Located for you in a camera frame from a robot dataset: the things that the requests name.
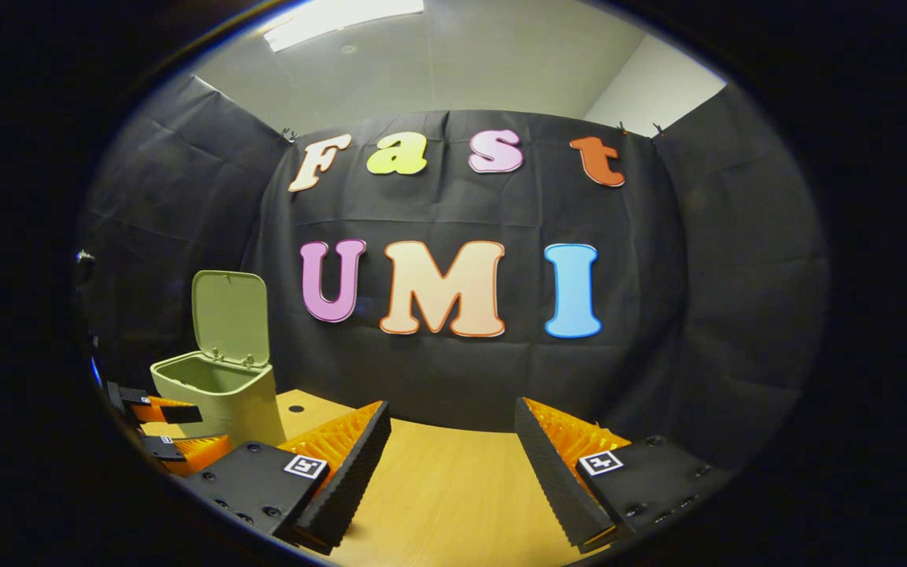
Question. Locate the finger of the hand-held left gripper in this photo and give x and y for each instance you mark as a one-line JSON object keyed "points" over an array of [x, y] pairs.
{"points": [[198, 453], [162, 411]]}

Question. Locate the wooden desktop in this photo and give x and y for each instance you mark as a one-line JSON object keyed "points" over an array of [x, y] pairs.
{"points": [[453, 496]]}

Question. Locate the black backdrop cloth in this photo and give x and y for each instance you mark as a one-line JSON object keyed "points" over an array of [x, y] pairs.
{"points": [[461, 370]]}

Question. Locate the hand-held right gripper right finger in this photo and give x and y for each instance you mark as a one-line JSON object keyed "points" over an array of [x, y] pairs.
{"points": [[552, 472]]}

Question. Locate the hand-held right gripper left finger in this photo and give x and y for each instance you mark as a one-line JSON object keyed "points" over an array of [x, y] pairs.
{"points": [[355, 465]]}

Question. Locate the green desktop garbage bin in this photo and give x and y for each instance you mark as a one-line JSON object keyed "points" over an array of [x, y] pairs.
{"points": [[225, 394]]}

